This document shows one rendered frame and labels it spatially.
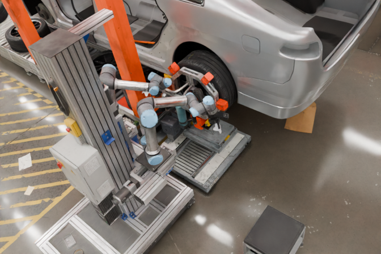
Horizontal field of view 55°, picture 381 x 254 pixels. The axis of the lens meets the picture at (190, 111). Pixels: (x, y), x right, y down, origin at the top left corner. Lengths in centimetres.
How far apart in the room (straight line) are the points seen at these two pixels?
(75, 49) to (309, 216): 252
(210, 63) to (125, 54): 77
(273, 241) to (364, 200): 111
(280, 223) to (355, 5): 254
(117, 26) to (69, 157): 117
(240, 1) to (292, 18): 143
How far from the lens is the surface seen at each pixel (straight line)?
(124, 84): 295
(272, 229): 317
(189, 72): 333
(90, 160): 272
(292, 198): 373
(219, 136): 392
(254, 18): 290
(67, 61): 234
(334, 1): 458
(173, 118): 394
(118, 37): 323
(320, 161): 403
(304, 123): 436
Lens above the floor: 313
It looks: 43 degrees down
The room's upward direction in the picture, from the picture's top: 11 degrees counter-clockwise
